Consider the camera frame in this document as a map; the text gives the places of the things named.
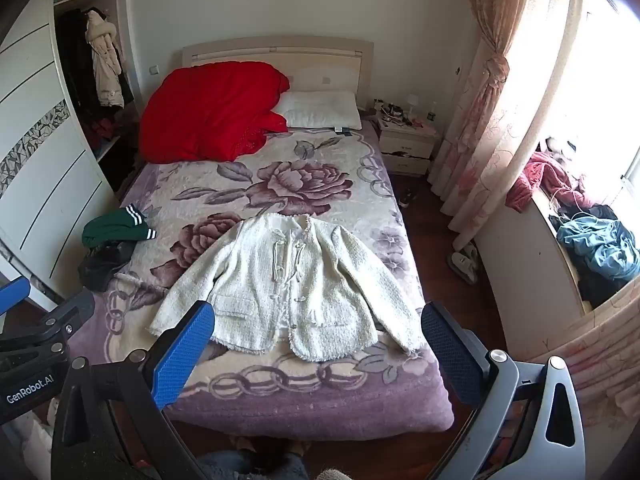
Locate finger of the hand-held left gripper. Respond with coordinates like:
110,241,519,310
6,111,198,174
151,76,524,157
0,289,96,361
0,277,32,317

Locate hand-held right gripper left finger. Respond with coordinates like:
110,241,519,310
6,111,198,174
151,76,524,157
51,300,217,480

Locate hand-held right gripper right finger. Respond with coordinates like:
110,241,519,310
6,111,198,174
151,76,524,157
421,302,587,480

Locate white tweed jacket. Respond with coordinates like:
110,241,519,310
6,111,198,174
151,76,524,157
146,212,431,362

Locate red clothes in wardrobe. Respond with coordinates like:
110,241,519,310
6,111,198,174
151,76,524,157
84,116,122,155

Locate black hanging clothes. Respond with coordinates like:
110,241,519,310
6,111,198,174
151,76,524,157
58,8,136,128

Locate dark cloth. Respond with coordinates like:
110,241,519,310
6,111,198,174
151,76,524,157
77,240,137,293

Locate green garment with white stripes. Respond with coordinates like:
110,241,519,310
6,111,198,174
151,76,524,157
82,203,158,250

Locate white wardrobe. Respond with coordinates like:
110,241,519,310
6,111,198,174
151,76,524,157
0,0,145,314

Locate beige window bench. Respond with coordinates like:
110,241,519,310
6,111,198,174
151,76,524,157
474,194,640,363

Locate person's leg in jeans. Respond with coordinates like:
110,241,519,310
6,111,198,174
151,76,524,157
194,449,312,480

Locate blue crumpled garment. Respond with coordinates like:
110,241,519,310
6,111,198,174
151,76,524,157
556,214,640,283

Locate dark pink garment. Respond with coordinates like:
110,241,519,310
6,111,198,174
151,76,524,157
505,151,577,214

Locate floral purple bed blanket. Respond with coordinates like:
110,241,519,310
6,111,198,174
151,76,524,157
67,125,456,443

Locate white nightstand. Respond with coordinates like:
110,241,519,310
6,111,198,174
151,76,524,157
376,119,444,177

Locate red quilt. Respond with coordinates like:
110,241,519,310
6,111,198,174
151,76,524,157
138,61,291,165

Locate pink floral curtain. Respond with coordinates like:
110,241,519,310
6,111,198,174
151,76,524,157
427,0,587,250

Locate nightstand clutter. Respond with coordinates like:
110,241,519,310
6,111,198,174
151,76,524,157
374,93,440,129

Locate beige hanging coat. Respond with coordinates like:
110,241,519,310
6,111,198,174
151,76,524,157
84,8,125,109

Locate white pillow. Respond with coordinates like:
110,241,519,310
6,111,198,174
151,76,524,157
275,90,363,131

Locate beige bed headboard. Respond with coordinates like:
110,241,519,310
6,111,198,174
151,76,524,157
181,36,375,111

